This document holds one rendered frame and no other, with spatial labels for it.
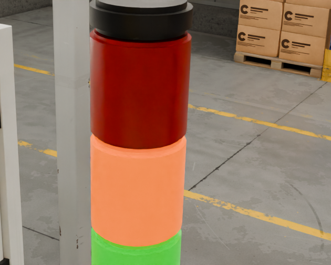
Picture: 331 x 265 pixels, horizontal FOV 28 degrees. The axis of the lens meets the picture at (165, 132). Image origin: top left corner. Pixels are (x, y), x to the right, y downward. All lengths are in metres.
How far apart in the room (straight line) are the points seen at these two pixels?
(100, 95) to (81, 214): 2.98
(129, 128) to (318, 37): 8.09
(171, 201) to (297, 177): 5.33
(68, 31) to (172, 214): 2.62
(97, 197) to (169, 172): 0.04
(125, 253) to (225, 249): 4.20
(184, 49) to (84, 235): 3.08
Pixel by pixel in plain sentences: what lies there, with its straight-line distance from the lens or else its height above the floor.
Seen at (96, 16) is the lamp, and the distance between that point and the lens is 0.31.
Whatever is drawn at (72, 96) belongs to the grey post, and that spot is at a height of 1.41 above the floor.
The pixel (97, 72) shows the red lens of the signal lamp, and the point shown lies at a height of 2.31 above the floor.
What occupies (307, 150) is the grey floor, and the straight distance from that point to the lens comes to 6.22.
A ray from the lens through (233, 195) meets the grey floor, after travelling 5.25.
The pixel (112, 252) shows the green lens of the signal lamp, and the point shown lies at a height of 2.21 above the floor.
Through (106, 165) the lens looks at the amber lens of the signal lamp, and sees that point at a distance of 0.33.
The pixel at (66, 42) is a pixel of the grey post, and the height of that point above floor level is 1.66.
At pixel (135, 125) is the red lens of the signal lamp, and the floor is 2.28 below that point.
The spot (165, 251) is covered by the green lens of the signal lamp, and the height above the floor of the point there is 2.21.
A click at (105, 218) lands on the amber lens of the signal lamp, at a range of 0.34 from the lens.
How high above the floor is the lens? 2.40
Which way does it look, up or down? 22 degrees down
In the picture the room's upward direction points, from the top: 2 degrees clockwise
